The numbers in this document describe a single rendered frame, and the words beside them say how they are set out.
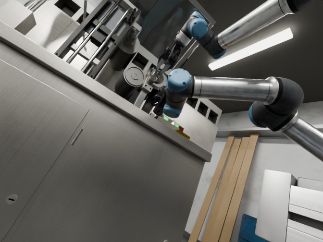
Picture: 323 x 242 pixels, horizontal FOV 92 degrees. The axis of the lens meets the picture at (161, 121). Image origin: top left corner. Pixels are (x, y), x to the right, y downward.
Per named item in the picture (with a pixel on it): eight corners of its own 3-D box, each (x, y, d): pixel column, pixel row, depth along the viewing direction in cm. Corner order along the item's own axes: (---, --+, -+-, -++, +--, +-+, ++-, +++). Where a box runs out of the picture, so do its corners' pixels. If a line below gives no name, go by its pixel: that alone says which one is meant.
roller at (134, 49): (111, 42, 86) (123, 26, 91) (104, 63, 108) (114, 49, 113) (132, 58, 91) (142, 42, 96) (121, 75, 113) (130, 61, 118)
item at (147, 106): (148, 114, 91) (161, 89, 97) (135, 120, 111) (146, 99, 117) (149, 114, 91) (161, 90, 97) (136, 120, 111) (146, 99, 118)
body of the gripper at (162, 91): (168, 95, 92) (180, 89, 81) (163, 107, 89) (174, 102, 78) (158, 88, 89) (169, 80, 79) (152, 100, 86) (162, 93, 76)
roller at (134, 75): (121, 77, 85) (131, 61, 89) (111, 91, 107) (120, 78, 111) (139, 89, 89) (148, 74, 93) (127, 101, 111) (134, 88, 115)
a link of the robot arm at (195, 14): (197, 9, 73) (193, 9, 80) (181, 30, 78) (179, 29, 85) (208, 21, 76) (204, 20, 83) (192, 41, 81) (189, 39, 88)
